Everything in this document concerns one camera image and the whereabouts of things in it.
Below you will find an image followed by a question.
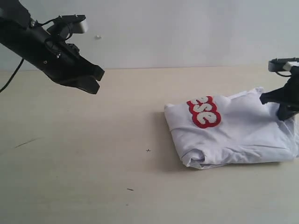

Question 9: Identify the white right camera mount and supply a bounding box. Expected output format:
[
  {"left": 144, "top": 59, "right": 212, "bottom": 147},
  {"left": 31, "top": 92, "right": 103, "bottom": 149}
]
[{"left": 283, "top": 61, "right": 299, "bottom": 71}]

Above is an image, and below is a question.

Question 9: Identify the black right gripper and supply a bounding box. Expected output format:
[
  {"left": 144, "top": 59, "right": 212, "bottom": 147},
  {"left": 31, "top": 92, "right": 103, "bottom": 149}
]
[{"left": 260, "top": 70, "right": 299, "bottom": 121}]

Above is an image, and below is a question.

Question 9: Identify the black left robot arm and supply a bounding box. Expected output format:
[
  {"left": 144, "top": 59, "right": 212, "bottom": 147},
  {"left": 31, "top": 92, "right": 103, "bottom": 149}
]
[{"left": 0, "top": 0, "right": 105, "bottom": 94}]

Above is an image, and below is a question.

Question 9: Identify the left wrist camera black silver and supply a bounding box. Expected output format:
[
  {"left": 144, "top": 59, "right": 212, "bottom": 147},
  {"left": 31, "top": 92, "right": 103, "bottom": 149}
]
[{"left": 47, "top": 14, "right": 88, "bottom": 41}]

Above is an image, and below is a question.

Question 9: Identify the right wrist camera black silver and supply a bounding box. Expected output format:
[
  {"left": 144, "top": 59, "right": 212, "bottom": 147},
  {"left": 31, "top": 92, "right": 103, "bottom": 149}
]
[{"left": 268, "top": 57, "right": 299, "bottom": 72}]

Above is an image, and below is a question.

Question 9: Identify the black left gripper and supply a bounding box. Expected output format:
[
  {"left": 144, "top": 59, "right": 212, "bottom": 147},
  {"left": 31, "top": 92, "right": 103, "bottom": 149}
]
[{"left": 35, "top": 35, "right": 105, "bottom": 95}]

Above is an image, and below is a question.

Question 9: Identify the black left camera cable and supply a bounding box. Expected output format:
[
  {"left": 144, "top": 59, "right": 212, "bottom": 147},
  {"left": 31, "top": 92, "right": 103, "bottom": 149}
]
[{"left": 0, "top": 16, "right": 73, "bottom": 93}]

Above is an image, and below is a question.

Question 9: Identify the wrist camera black silver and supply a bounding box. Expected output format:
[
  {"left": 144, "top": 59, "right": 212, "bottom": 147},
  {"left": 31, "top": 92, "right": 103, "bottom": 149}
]
[
  {"left": 47, "top": 14, "right": 88, "bottom": 41},
  {"left": 268, "top": 57, "right": 299, "bottom": 72}
]

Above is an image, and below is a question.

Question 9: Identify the white t-shirt red lettering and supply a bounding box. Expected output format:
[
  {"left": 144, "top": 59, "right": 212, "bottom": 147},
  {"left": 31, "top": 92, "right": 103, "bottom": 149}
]
[{"left": 164, "top": 87, "right": 299, "bottom": 169}]

